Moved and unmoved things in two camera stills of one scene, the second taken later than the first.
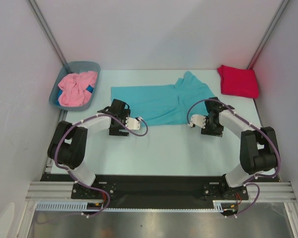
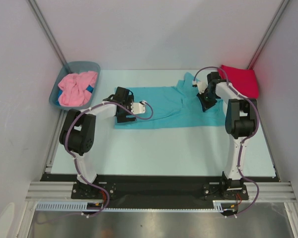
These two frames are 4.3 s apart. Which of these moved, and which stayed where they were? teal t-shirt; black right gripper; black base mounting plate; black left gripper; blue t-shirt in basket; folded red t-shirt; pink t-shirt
Moved: black left gripper; black right gripper; teal t-shirt
Stayed: pink t-shirt; black base mounting plate; blue t-shirt in basket; folded red t-shirt
